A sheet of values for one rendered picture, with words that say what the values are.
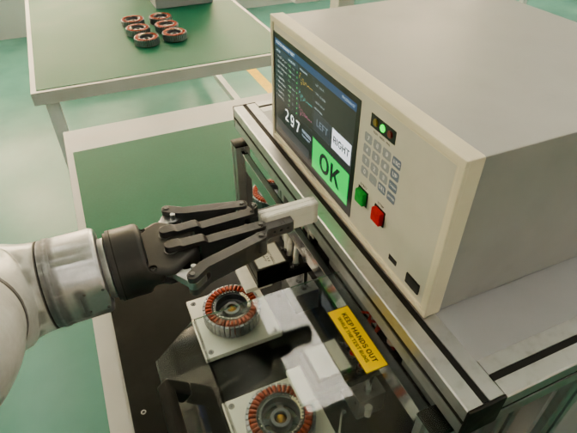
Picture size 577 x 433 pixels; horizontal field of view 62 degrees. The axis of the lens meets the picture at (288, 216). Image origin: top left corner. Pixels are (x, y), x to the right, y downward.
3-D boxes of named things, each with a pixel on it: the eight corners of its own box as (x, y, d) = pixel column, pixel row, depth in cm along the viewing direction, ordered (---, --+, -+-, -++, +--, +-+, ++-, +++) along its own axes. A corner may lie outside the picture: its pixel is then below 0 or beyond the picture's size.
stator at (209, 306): (215, 349, 89) (213, 336, 87) (197, 307, 97) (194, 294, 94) (270, 326, 93) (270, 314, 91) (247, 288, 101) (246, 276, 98)
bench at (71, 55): (84, 241, 228) (30, 94, 180) (58, 88, 358) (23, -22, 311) (295, 186, 262) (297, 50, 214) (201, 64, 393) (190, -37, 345)
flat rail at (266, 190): (425, 441, 53) (430, 428, 51) (238, 160, 97) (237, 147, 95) (434, 436, 53) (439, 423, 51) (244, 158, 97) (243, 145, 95)
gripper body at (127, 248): (111, 266, 55) (190, 244, 58) (123, 320, 49) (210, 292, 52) (94, 216, 50) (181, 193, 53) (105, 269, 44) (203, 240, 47)
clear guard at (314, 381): (210, 570, 44) (203, 549, 40) (155, 362, 61) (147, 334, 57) (488, 430, 54) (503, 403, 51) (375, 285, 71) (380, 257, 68)
